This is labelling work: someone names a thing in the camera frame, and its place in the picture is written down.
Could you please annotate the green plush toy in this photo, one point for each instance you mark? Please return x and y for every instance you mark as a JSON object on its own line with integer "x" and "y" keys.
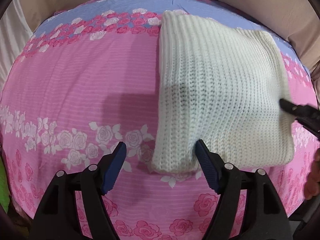
{"x": 4, "y": 188}

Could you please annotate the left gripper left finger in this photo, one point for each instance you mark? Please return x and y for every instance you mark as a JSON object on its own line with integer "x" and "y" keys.
{"x": 72, "y": 206}

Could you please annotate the white satin curtain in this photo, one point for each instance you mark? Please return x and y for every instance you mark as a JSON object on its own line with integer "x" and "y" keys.
{"x": 14, "y": 35}

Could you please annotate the white red black knit sweater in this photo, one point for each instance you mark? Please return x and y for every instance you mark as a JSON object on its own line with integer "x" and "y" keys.
{"x": 221, "y": 85}

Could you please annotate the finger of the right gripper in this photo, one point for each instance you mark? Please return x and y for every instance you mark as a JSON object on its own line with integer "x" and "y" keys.
{"x": 291, "y": 108}

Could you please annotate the person's right hand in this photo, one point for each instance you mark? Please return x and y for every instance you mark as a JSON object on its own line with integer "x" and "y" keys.
{"x": 311, "y": 187}

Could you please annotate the pink floral bed sheet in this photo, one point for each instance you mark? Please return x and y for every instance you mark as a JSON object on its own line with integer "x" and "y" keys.
{"x": 89, "y": 78}

